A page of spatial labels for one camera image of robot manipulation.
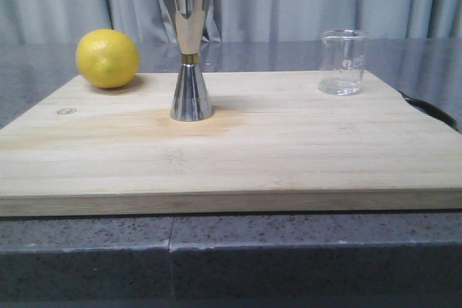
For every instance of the small clear glass beaker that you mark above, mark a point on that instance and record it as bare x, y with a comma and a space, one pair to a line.
342, 61

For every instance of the steel double jigger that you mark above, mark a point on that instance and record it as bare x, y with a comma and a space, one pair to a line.
191, 99

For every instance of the wooden cutting board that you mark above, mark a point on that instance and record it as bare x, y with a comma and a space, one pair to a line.
274, 143

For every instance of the yellow lemon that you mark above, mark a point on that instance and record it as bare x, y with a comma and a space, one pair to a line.
107, 58

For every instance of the grey curtain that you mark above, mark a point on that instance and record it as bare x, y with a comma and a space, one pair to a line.
66, 21

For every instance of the black cutting board handle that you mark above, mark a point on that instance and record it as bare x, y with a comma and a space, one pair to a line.
431, 111

